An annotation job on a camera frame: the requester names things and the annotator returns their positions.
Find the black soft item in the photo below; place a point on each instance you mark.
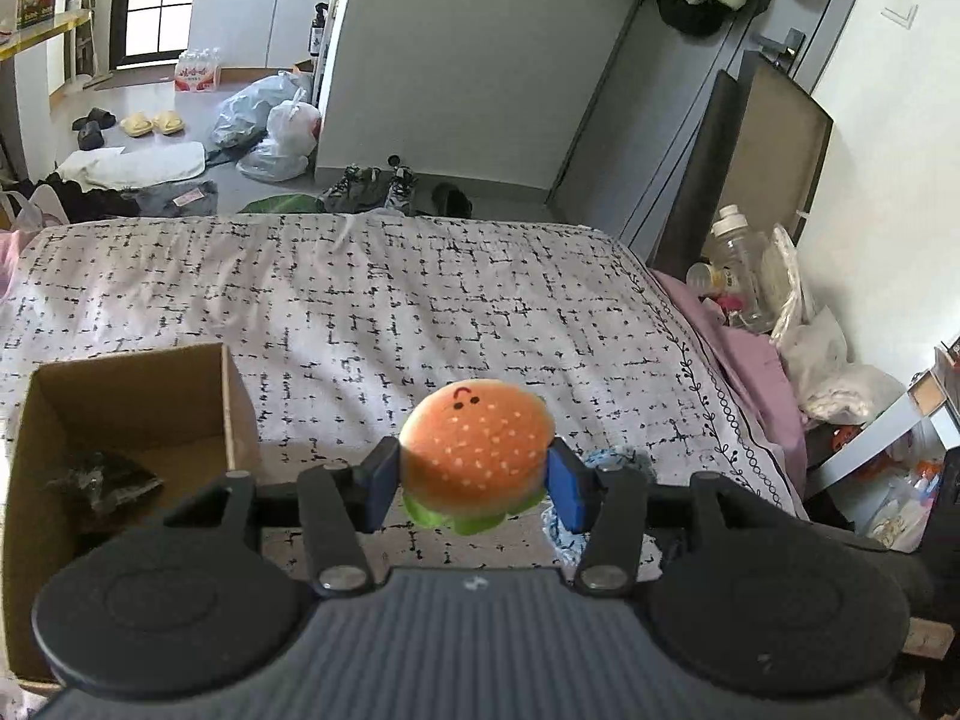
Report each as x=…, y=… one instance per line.
x=105, y=480

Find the white tote bag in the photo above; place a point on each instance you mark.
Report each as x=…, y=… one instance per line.
x=26, y=206

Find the gold round table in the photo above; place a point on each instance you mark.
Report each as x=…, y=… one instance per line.
x=37, y=34

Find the grey-blue plastic bag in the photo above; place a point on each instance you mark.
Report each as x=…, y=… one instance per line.
x=251, y=109

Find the pack of water bottles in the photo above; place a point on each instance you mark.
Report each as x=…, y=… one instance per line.
x=196, y=73

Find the crumpled white plastic bag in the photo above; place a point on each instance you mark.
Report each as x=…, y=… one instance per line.
x=840, y=375

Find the grey door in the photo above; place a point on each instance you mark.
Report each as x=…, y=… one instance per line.
x=675, y=120

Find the white wall switch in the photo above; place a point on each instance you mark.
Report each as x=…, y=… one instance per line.
x=900, y=10

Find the white towel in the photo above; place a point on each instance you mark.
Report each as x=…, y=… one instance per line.
x=142, y=163

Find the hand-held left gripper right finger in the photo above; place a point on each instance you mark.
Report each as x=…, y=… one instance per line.
x=571, y=487

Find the clear plastic bag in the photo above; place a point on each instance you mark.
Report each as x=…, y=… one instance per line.
x=274, y=165

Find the black clothes pile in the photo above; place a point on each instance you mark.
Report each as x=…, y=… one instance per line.
x=90, y=199

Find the light blue knitted item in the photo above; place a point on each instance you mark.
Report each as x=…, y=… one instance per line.
x=619, y=459

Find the white cabinet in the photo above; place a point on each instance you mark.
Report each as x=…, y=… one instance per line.
x=262, y=11

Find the grey cloth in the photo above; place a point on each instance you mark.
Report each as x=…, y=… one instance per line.
x=180, y=197

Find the black spray bottle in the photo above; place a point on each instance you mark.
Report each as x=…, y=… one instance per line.
x=319, y=34

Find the clear plastic bottle white cap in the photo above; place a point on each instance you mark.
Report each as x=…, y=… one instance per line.
x=739, y=262

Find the pink bed sheet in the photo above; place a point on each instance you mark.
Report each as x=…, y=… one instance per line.
x=739, y=375

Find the black framed glass door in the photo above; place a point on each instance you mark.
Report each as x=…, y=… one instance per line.
x=154, y=0

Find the white side table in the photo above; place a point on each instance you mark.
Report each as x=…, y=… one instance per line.
x=892, y=435

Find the yellow slipper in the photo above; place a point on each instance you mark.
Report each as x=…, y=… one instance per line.
x=169, y=123
x=136, y=125

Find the brown wooden board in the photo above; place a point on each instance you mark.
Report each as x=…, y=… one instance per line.
x=757, y=157

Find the burger plush toy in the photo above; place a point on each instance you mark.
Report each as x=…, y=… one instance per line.
x=472, y=450

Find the black slipper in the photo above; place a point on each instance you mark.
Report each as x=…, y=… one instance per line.
x=97, y=118
x=90, y=137

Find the brown cardboard box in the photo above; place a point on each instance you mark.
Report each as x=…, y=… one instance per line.
x=135, y=405

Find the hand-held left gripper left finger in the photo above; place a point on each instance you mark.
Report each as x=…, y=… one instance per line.
x=379, y=480

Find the white plastic bag red print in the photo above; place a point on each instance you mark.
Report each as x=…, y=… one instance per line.
x=294, y=127

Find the grey sneaker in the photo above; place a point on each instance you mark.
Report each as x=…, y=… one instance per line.
x=403, y=186
x=352, y=191

